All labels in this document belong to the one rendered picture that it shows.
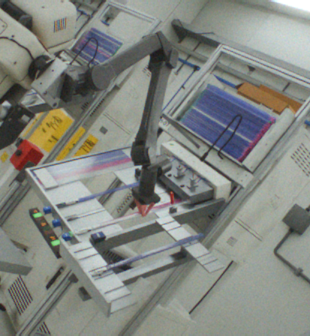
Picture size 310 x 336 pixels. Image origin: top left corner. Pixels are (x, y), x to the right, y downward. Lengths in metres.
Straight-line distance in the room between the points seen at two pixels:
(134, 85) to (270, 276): 1.69
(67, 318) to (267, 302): 1.73
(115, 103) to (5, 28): 2.06
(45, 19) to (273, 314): 2.70
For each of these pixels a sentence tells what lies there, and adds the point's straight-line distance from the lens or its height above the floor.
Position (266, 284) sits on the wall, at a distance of 3.71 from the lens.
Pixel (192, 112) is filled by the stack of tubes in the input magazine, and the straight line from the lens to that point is 2.58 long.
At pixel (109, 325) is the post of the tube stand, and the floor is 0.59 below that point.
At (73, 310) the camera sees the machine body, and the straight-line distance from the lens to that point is 2.35.
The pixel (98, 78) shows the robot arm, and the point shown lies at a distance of 1.52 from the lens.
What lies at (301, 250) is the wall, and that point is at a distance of 3.67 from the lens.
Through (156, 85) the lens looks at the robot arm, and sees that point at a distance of 1.75.
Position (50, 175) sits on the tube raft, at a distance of 2.43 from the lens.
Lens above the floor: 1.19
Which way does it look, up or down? 2 degrees down
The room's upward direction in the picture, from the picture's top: 38 degrees clockwise
